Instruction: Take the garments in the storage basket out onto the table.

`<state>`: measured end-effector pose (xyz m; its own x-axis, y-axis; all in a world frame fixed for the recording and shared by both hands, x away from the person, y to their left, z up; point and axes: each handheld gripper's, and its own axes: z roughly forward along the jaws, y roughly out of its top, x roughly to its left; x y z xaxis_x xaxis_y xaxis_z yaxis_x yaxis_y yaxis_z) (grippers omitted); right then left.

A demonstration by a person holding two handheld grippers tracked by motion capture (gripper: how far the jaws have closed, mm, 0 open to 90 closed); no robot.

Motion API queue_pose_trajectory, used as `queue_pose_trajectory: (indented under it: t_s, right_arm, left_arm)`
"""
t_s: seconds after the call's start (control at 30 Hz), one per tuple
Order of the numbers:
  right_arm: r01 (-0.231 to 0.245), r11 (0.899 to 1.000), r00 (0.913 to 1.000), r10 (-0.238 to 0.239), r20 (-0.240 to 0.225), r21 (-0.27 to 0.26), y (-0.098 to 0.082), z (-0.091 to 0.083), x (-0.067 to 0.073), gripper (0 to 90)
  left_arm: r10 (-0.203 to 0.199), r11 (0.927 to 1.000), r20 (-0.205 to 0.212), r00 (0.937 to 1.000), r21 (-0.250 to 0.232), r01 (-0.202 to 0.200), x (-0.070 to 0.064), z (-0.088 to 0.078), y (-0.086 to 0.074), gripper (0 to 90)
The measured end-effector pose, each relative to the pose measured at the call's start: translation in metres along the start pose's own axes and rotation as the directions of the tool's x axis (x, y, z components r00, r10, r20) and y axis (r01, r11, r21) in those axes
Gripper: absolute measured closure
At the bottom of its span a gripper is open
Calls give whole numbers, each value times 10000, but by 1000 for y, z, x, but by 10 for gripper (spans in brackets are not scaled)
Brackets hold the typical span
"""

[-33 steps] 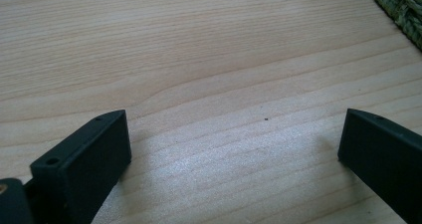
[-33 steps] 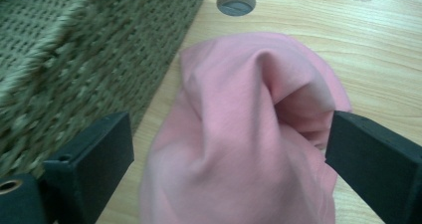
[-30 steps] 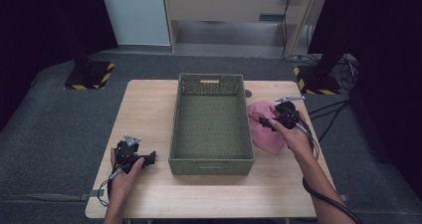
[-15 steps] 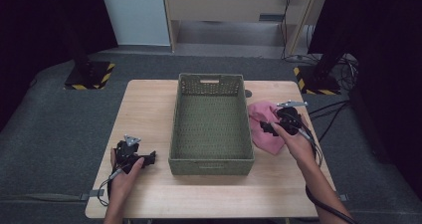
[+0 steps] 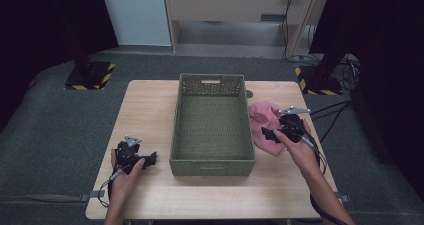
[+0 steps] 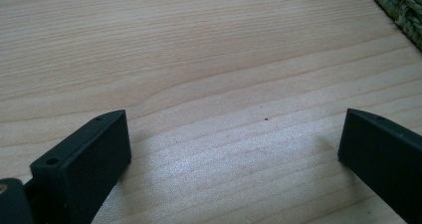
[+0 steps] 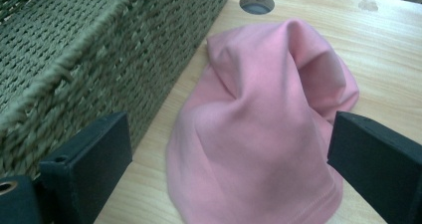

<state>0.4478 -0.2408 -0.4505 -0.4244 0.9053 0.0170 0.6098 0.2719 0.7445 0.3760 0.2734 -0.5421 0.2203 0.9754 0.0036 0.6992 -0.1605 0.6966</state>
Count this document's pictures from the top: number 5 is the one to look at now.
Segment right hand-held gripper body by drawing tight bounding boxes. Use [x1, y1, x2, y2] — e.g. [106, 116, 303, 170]
[278, 105, 313, 145]

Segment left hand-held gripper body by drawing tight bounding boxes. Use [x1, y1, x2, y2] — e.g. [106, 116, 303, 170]
[114, 134, 143, 176]

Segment pink cloth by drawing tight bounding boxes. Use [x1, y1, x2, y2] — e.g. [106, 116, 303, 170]
[248, 100, 287, 157]

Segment green woven basket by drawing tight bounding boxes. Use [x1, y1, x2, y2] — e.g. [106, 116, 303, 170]
[168, 72, 257, 178]

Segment person's left hand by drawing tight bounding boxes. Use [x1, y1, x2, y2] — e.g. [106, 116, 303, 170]
[109, 148, 147, 204]

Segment person's right hand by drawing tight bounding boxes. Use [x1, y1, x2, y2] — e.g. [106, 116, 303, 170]
[272, 119, 322, 177]

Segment black striped stand base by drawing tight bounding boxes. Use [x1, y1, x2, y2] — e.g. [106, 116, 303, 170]
[63, 60, 117, 92]
[294, 64, 344, 97]

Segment dark curtain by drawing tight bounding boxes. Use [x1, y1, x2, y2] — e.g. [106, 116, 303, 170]
[0, 0, 120, 134]
[309, 0, 424, 201]

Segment white panel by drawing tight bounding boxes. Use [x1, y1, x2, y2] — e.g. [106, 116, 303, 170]
[98, 0, 173, 47]

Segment left hand-held gripper cable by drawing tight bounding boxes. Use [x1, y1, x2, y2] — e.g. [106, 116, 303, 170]
[97, 164, 133, 209]

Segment hand-held gripper cable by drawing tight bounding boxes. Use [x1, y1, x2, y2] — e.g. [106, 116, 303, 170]
[97, 164, 133, 209]
[292, 118, 350, 225]

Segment right hand-held gripper cable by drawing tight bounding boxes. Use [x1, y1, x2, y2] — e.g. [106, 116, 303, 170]
[292, 118, 350, 225]

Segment black floor cables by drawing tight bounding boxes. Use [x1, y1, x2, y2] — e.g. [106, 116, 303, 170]
[309, 99, 353, 143]

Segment tangle of black cables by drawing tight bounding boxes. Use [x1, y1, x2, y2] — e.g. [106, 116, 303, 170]
[283, 52, 362, 93]

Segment grey strap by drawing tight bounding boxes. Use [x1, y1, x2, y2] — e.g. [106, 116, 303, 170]
[0, 193, 84, 204]

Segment black power strip cable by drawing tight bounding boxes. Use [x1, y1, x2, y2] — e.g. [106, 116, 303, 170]
[281, 0, 295, 60]

